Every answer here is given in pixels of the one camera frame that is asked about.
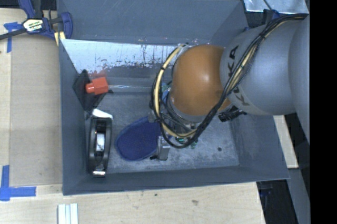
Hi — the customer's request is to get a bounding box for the pale wood board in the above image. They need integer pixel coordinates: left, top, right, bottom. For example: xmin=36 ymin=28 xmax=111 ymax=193
xmin=9 ymin=35 xmax=64 ymax=187

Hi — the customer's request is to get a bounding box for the black tape dispenser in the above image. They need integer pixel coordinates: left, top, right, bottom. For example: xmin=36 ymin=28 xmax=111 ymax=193
xmin=87 ymin=116 xmax=113 ymax=178

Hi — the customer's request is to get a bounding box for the clear bottle with orange cap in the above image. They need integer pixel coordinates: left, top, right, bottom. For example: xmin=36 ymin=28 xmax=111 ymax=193
xmin=85 ymin=76 xmax=154 ymax=95

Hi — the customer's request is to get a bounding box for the grey metal bin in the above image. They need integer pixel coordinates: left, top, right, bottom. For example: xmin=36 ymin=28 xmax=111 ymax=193
xmin=55 ymin=0 xmax=291 ymax=196

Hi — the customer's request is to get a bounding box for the white flat piece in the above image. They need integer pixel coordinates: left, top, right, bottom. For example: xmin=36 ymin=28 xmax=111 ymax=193
xmin=91 ymin=109 xmax=114 ymax=120

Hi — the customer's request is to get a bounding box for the blue oval cloth pad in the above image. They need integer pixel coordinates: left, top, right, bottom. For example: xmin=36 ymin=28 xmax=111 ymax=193
xmin=114 ymin=116 xmax=163 ymax=162

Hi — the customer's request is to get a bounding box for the black triangular flat piece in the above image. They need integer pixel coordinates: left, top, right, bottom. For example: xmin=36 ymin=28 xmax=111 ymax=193
xmin=72 ymin=69 xmax=106 ymax=111

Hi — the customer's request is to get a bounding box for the black cylinder on white bracket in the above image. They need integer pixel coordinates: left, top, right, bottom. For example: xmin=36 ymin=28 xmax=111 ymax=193
xmin=218 ymin=109 xmax=247 ymax=123

